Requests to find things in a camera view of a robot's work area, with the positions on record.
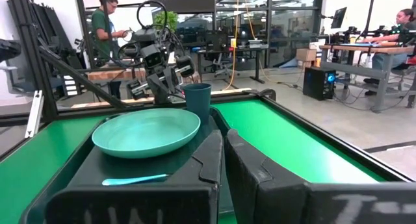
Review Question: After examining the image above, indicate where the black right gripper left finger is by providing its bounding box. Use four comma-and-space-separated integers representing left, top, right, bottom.
172, 129, 225, 186

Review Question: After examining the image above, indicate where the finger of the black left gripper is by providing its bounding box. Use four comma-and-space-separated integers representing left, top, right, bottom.
148, 69, 163, 103
159, 67, 178, 100

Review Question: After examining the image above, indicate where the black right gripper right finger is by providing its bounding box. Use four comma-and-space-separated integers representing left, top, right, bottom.
225, 129, 308, 224

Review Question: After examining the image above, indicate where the dark teal cup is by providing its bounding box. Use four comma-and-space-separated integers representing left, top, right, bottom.
182, 82, 213, 125

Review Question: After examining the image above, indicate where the teal round plate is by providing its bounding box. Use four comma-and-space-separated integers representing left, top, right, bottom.
91, 107, 202, 160

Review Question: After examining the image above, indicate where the spoon with teal handle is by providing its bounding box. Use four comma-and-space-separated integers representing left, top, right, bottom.
101, 173, 172, 187

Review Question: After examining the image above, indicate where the black plastic tray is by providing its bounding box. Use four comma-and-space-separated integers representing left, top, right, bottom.
19, 105, 241, 224

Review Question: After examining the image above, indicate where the grey office chair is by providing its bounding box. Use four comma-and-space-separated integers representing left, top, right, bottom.
211, 51, 241, 78

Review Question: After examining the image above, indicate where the green leafy plant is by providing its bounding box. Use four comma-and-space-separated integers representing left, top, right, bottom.
152, 10, 179, 32

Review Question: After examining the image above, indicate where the wooden workbench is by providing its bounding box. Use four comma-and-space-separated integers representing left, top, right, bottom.
86, 67, 201, 82

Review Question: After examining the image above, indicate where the green table mat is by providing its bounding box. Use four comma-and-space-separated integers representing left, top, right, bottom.
0, 99, 387, 224

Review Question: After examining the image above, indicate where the black office desk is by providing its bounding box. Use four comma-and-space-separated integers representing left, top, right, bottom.
194, 44, 270, 84

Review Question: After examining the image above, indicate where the black table clamp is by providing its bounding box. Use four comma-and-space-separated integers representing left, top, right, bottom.
242, 88, 278, 102

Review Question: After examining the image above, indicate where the person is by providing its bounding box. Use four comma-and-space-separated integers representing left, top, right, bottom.
361, 8, 416, 97
90, 0, 128, 100

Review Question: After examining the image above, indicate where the black computer tower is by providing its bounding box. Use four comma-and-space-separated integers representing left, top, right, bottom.
302, 66, 337, 101

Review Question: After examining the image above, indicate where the cardboard box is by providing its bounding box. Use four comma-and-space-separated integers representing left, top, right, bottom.
295, 47, 318, 63

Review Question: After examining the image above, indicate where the silver aluminium bar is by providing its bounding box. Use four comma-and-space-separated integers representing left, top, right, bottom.
24, 90, 44, 139

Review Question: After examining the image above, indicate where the black monitor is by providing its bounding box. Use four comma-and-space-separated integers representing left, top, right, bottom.
330, 6, 348, 30

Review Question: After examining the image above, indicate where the wooden table with grey legs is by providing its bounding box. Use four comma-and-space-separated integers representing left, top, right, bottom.
318, 44, 416, 114

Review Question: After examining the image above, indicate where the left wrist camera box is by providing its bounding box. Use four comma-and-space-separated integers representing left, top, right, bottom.
142, 44, 166, 69

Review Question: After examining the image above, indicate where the yellow hanging cable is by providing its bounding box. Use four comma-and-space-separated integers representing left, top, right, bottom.
223, 0, 272, 91

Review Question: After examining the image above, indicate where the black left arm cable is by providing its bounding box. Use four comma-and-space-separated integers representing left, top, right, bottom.
135, 0, 169, 33

